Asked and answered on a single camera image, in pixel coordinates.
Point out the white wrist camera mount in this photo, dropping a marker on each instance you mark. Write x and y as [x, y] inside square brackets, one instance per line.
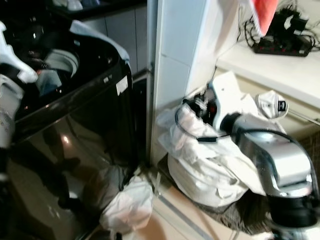
[227, 97]
[10, 57]

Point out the white shelf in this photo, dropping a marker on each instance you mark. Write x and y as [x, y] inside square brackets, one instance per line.
[275, 72]

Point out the pale bluish cloth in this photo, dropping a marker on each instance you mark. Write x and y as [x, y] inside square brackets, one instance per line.
[102, 40]

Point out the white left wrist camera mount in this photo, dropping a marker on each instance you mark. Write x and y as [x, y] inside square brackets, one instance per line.
[10, 57]

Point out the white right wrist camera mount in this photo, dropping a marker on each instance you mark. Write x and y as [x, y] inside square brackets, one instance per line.
[227, 97]

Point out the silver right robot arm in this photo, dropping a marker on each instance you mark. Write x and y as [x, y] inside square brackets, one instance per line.
[280, 160]

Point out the red hanging cloth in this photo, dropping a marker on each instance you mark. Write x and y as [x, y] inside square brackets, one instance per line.
[264, 12]

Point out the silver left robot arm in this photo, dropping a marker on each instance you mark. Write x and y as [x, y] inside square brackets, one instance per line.
[9, 107]

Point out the dark woven laundry basket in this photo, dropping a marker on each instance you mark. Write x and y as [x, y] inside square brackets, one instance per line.
[235, 215]

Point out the white cloth with black label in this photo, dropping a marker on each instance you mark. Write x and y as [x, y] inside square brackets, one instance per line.
[272, 104]

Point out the grey cabinet front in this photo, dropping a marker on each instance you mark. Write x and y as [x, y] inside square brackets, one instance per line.
[125, 30]

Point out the black power strip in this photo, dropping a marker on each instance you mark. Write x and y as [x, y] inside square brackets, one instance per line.
[280, 48]

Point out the black top-loading washing machine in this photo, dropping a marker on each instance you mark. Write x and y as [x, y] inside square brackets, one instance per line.
[80, 125]

